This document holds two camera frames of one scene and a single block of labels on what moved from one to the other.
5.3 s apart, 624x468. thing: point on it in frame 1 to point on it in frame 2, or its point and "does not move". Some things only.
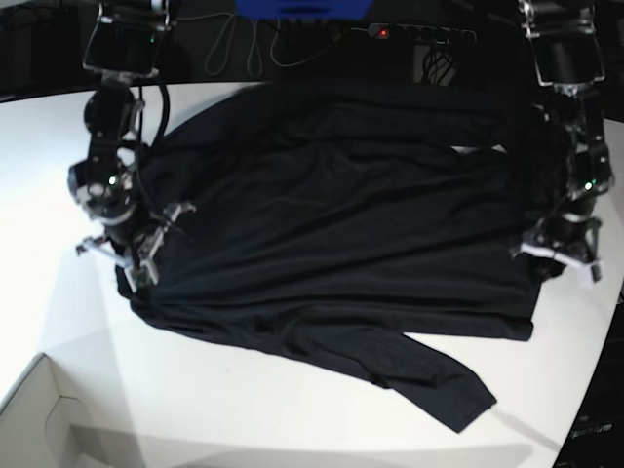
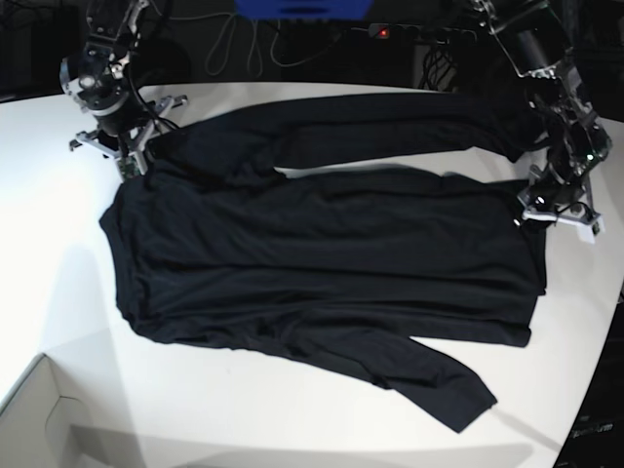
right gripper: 568,238 to 548,197
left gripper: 133,244 to 129,136
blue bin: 303,10 does not move
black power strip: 421,33 does not move
